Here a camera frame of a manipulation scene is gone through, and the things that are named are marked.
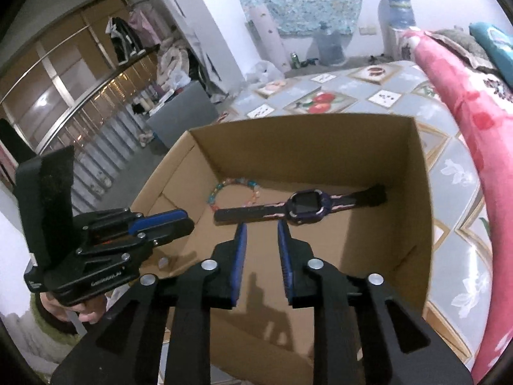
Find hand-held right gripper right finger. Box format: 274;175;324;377
276;220;474;385

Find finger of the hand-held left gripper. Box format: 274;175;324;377
76;218;196;257
82;207;189;235

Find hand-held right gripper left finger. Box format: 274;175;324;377
50;222;248;385

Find dark purple smart watch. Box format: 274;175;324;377
214;183;387;225

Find multicoloured bead bracelet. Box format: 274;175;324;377
207;178;263;211

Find brown cardboard box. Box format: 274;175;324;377
130;113;435;383

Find person's left hand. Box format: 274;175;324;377
42;294;107;324

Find metal stair railing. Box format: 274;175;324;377
0;46;169;213

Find grey panel box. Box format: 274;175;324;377
145;80;213;151

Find wooden framed glass doors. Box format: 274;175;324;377
0;0;133;157

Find heap of light clothes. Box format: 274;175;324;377
156;36;209;97

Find white plastic bag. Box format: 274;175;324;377
244;60;286;86

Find hanging clothes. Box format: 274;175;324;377
105;2;161;67

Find white spotted roll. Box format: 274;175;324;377
249;5;286;75

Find dark blue water jug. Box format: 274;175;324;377
315;26;346;66

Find pink floral blanket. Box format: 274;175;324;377
401;28;513;385

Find white water dispenser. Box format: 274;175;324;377
385;26;407;61

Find teal patterned hanging cloth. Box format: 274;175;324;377
232;0;374;38

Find light blue water bottle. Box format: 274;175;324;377
383;0;418;30

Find grey brown blanket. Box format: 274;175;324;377
427;28;500;75

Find teal printed pillow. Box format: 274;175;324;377
469;22;513;89

